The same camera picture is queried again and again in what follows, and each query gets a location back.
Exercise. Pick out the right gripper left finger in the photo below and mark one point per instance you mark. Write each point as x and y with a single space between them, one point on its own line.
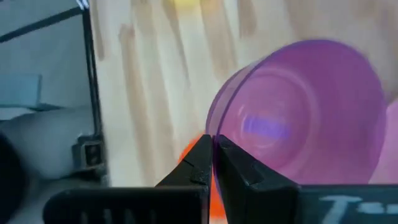
174 202

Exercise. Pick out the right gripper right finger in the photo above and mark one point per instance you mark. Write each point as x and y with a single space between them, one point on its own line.
267 202

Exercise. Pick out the orange plastic bowl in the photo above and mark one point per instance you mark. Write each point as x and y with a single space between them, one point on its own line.
216 205

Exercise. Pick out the purple plastic cup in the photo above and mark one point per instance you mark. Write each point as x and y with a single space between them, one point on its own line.
311 93

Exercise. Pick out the light pink plastic bowl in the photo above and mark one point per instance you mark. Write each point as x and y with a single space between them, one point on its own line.
387 149

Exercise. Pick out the black round object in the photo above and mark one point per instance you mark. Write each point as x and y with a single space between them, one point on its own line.
11 177

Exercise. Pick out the yellow plastic bowl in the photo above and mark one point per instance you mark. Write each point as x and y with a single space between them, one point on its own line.
186 2

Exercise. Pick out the small black camera box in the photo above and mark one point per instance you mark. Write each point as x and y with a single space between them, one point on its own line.
91 154

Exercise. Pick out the black aluminium table frame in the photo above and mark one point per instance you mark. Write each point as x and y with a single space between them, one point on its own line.
92 77

